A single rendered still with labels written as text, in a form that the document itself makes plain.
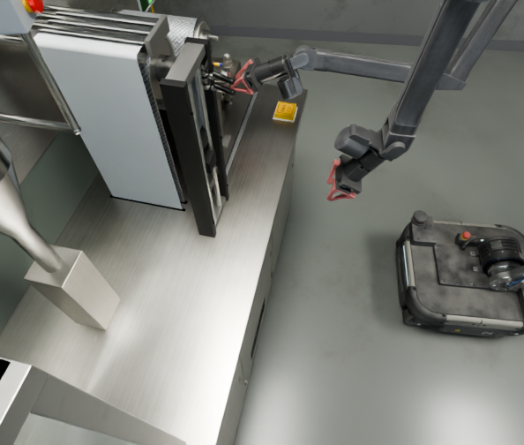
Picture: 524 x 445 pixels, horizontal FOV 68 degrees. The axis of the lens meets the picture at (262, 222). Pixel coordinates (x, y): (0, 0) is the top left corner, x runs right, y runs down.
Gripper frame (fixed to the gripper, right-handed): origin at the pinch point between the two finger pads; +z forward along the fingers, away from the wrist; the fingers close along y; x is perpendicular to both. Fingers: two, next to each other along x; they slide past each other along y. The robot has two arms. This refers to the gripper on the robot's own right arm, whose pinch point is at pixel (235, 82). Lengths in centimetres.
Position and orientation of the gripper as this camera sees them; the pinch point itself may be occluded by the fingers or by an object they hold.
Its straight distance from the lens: 137.9
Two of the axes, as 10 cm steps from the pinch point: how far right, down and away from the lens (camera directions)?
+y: 2.4, -8.0, 5.5
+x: -4.7, -5.9, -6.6
